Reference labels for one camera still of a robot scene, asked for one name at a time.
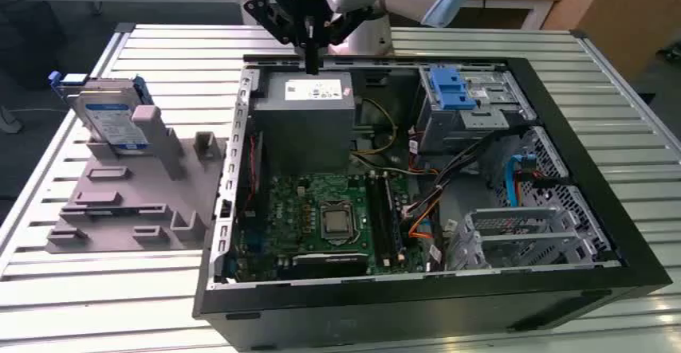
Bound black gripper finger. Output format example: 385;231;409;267
314;8;377;76
243;0;317;76

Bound hard disk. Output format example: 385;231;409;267
46;71;156;157

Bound blue data wire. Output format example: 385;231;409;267
508;154;529;207

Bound black power connector wire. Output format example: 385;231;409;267
524;156;572;190

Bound metal disk bay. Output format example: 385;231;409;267
444;205;613;273

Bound grey power supply unit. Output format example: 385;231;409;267
249;69;358;175

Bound blue drive latch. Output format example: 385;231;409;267
429;65;477;112

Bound metal drive cage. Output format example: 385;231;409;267
414;65;537;155

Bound green motherboard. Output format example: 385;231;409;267
234;171;430;282

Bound silver CPU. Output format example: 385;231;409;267
322;210;353;234

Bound black RAM slot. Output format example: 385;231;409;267
375;171;401;265
366;171;393;266

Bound black chair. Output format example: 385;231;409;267
0;0;70;91

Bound dark RAM stick in slot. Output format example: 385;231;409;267
383;174;408;261

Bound CPU socket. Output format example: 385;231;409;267
317;199;361;247

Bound grey parts rack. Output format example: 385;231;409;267
44;105;231;255

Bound black graphics card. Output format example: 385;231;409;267
275;251;373;281

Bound grey floor foot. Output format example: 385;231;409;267
0;104;24;135

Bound wooden cabinet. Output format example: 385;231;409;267
542;0;681;79

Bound black chair base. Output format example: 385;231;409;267
657;40;681;65

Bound black PC case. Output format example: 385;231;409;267
191;53;675;352

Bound yellow wires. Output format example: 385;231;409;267
351;96;401;157

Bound black cable bundle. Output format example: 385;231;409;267
406;128;510;221

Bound orange wires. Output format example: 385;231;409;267
408;209;433;243

